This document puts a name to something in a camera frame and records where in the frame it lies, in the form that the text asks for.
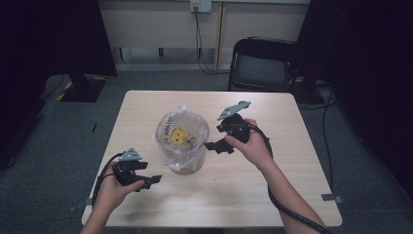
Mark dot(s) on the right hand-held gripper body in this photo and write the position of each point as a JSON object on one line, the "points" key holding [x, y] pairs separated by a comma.
{"points": [[235, 126]]}

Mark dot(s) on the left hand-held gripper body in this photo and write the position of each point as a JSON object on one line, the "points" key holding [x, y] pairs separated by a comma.
{"points": [[128, 169]]}

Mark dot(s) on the clear smiley plastic bag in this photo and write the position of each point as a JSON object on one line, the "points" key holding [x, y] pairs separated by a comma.
{"points": [[180, 135]]}

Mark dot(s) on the person's right hand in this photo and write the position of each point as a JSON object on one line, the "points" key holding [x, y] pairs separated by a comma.
{"points": [[255, 146]]}

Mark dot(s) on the person's left hand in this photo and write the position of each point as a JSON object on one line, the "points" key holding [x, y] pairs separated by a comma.
{"points": [[110, 191]]}

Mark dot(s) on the grey tape strip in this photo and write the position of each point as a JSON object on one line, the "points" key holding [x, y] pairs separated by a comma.
{"points": [[331, 198], [87, 202]]}

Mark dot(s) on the small black stick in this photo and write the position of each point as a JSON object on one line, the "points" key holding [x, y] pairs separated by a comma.
{"points": [[94, 127]]}

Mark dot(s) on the black folding chair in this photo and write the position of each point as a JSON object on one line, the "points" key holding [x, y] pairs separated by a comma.
{"points": [[259, 71]]}

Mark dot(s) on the dark stand base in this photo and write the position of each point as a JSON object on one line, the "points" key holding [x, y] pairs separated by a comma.
{"points": [[308, 94]]}

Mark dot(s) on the black stand base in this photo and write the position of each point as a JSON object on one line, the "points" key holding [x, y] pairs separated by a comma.
{"points": [[84, 92]]}

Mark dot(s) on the yellow black hazard tape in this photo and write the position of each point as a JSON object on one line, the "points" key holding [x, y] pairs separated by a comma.
{"points": [[100, 78], [60, 97], [67, 85]]}

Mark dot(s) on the black curtain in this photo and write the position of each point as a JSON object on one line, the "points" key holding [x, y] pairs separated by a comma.
{"points": [[48, 39], [367, 65]]}

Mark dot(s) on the white wall outlet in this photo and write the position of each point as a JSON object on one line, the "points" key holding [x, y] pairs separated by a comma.
{"points": [[200, 6]]}

